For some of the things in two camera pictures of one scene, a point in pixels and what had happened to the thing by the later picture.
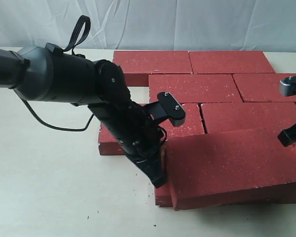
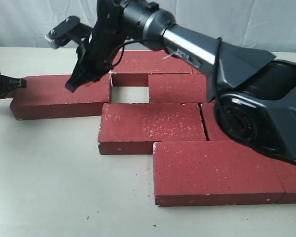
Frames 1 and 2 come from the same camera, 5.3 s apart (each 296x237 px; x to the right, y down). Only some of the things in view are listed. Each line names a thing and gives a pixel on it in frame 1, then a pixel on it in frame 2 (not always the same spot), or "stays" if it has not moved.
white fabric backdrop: x=275 y=25 stays
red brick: x=196 y=88 stays
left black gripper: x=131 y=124 → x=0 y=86
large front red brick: x=217 y=169 → x=46 y=97
